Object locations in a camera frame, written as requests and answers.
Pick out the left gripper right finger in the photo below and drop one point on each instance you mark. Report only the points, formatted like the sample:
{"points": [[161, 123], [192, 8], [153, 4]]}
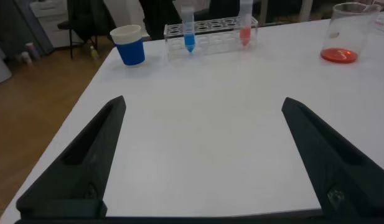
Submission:
{"points": [[347, 168]]}

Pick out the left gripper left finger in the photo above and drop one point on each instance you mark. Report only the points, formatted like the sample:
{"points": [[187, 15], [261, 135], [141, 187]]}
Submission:
{"points": [[82, 168]]}

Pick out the test tube with blue pigment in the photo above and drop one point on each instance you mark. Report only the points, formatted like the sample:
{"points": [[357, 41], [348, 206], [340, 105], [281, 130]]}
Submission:
{"points": [[189, 40]]}

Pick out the clear glass beaker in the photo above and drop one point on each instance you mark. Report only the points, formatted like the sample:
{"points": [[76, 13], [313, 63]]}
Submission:
{"points": [[339, 56]]}

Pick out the test tube with salmon pigment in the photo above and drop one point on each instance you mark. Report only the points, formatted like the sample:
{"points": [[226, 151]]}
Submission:
{"points": [[245, 34]]}

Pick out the green drink bottle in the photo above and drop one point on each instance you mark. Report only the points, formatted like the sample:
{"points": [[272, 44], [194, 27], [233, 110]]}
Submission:
{"points": [[94, 53]]}

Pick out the blue white paper cup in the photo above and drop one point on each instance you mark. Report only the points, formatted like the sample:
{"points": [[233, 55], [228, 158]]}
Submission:
{"points": [[129, 53]]}

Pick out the pink paper cup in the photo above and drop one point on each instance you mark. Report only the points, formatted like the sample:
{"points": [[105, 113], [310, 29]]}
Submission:
{"points": [[33, 50]]}

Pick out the black folding chair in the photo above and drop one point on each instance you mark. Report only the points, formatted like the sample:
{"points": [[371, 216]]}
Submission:
{"points": [[74, 26]]}

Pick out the white drawer cabinet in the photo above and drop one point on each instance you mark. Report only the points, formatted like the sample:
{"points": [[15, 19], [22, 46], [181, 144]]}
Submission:
{"points": [[51, 25]]}

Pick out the tall gray metal cabinet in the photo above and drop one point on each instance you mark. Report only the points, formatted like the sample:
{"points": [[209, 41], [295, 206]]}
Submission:
{"points": [[26, 21]]}

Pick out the black fabric chair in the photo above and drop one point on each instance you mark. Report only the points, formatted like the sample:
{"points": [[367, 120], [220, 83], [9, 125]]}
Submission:
{"points": [[224, 7]]}

